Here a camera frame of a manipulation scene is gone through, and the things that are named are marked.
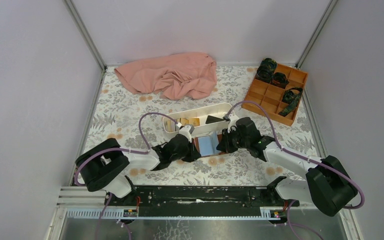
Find gold VIP card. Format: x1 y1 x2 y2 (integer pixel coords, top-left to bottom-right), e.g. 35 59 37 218
174 117 189 128
187 117 201 127

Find brown leather card holder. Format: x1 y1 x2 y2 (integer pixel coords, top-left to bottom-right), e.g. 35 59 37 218
193 131 225 158

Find white oblong plastic tray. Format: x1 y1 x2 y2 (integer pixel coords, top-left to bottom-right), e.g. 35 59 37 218
162 102 234 139

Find dark grey card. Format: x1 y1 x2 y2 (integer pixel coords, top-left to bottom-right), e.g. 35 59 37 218
205 115 224 125

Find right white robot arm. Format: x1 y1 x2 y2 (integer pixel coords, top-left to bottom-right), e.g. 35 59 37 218
216 114 360 217

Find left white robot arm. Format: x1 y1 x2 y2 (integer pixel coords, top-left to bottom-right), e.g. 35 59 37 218
73 134 201 199

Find stack of cards in tray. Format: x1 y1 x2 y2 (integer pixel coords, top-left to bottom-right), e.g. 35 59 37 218
166 120 178 133

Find wooden compartment organizer box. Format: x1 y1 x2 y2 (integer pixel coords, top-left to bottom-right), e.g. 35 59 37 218
242 62 308 126

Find unrolled dark patterned tie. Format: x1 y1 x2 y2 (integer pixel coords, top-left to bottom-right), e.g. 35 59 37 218
278 87 304 117

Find small rolled dark tie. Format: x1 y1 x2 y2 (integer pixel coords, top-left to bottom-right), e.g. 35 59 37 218
270 72 289 89

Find pink crumpled cloth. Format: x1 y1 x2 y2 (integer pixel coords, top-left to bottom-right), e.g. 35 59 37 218
114 52 217 100

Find large rolled dark tie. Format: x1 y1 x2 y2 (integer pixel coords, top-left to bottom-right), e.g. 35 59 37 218
255 57 278 84

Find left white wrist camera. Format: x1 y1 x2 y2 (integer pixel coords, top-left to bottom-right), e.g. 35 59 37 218
179 124 195 143

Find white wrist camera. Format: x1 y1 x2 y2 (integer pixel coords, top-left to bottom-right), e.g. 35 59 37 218
179 124 195 143
224 113 239 133

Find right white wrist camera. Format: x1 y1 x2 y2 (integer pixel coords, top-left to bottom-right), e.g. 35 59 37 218
224 113 239 133

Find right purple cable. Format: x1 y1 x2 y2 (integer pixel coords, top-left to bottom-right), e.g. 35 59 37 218
224 100 366 210

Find purple cable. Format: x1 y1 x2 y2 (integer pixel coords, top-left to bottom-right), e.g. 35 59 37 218
224 100 366 210
73 112 183 187

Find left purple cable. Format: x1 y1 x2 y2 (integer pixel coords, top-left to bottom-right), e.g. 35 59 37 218
73 112 183 187

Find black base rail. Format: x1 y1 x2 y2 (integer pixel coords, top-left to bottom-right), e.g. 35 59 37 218
105 185 292 218

